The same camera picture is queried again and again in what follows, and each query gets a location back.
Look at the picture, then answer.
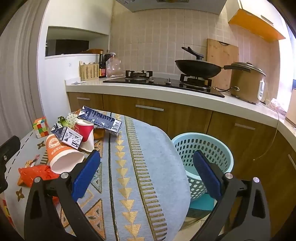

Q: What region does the red orange plastic wrapper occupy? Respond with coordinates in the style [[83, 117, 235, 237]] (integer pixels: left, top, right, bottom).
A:
[[17, 165, 60, 187]]

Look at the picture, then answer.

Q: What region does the orange paper cup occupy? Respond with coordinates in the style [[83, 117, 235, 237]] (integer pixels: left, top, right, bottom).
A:
[[46, 134, 84, 174]]

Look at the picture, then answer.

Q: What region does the small black white carton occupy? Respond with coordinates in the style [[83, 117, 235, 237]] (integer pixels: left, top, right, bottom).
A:
[[51, 126, 83, 150]]

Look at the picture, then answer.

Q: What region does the green vegetable scrap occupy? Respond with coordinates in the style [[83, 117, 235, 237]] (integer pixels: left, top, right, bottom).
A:
[[58, 116, 69, 127]]

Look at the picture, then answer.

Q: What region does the red paper cup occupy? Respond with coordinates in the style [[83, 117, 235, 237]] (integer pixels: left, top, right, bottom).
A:
[[74, 119, 94, 152]]

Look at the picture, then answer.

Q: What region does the dark blue milk carton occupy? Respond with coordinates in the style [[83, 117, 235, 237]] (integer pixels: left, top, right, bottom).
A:
[[78, 106, 122, 135]]

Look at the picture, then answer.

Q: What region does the wooden kitchen cabinet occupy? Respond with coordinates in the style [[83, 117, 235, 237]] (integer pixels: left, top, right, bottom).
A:
[[67, 92, 295, 235]]

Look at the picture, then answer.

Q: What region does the light blue perforated trash basket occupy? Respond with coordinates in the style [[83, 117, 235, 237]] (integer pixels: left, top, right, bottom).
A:
[[172, 133, 234, 201]]

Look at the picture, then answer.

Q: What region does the colourful rubik's cube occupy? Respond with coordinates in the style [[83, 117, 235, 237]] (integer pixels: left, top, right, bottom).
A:
[[33, 116, 49, 138]]

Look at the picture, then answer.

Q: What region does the woven cutlery basket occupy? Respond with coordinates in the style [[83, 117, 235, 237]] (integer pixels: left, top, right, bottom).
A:
[[79, 61, 99, 81]]

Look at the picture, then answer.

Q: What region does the dark soy sauce bottle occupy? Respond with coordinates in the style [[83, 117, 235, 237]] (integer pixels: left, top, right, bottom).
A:
[[98, 51, 106, 78]]

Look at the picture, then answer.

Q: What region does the clear plastic bag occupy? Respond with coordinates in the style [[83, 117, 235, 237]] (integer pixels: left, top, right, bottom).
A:
[[106, 53, 124, 78]]

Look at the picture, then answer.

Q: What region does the brown rice cooker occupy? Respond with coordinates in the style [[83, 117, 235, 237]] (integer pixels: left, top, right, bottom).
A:
[[223, 62, 266, 104]]

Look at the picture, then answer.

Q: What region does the black gas stove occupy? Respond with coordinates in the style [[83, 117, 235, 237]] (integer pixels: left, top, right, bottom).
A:
[[103, 70, 224, 98]]

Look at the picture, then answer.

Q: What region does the black wok pan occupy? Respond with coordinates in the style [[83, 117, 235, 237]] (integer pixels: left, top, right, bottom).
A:
[[175, 47, 222, 79]]

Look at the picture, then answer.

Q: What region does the wooden cutting board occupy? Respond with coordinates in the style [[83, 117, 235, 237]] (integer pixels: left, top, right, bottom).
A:
[[207, 39, 239, 90]]

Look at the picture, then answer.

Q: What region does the range hood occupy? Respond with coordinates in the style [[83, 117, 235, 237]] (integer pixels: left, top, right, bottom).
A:
[[117, 0, 226, 15]]

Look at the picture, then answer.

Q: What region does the hanging yellow cord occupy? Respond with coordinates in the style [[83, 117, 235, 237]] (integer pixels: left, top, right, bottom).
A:
[[252, 101, 280, 162]]

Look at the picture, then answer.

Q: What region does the orange wall cabinet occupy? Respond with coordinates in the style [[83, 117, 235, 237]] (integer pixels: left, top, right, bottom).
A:
[[225, 0, 288, 42]]

